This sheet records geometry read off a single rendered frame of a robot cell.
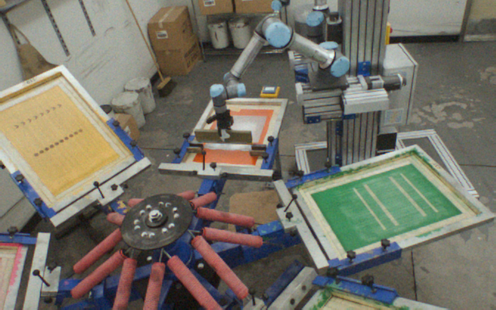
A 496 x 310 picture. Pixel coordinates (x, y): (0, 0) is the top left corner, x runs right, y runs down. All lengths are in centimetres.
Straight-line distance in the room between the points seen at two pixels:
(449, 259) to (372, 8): 180
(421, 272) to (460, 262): 29
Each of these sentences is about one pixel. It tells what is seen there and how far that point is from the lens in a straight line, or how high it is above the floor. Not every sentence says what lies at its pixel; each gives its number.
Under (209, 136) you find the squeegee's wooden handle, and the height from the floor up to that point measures 111.
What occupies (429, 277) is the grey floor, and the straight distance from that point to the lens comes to 302.
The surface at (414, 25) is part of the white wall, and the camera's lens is 589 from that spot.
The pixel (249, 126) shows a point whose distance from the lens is 262.
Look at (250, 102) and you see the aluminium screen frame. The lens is 284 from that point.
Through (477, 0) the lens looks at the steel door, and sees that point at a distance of 598.
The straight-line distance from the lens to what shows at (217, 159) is 240.
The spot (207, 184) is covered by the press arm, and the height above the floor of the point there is 104.
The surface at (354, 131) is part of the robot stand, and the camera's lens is 290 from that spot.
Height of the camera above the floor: 246
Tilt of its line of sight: 38 degrees down
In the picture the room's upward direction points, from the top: 10 degrees counter-clockwise
